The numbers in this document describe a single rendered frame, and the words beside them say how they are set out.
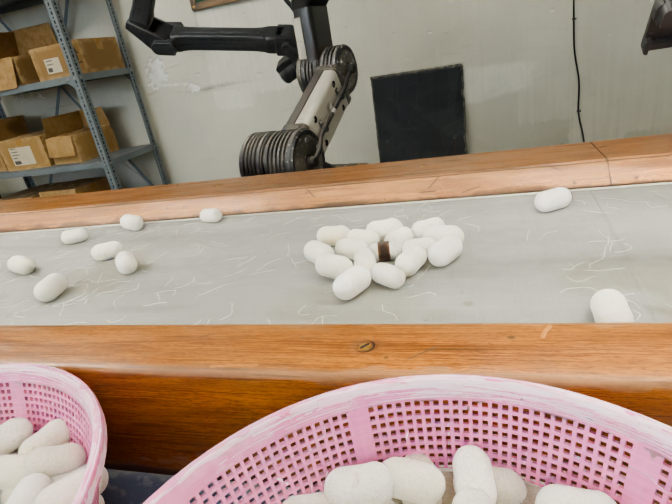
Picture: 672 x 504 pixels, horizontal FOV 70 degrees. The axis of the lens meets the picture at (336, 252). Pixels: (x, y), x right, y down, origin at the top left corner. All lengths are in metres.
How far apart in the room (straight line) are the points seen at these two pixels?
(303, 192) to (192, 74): 2.35
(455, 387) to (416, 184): 0.38
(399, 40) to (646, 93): 1.12
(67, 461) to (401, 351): 0.20
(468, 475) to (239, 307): 0.24
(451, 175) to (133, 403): 0.42
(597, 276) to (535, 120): 2.16
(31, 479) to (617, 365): 0.31
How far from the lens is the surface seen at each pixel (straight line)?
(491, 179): 0.60
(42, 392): 0.38
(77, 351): 0.38
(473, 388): 0.25
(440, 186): 0.60
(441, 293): 0.38
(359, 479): 0.25
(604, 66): 2.55
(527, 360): 0.27
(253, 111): 2.81
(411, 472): 0.25
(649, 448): 0.25
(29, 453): 0.35
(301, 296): 0.41
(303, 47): 1.16
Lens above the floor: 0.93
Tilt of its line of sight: 23 degrees down
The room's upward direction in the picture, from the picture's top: 10 degrees counter-clockwise
